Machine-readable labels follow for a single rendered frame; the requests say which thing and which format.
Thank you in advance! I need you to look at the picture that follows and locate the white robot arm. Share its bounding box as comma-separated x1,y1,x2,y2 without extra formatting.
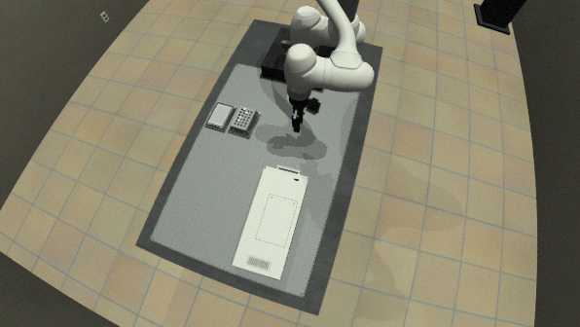
281,0,375,101

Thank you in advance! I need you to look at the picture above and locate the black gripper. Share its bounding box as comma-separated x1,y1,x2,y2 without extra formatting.
289,97,308,133

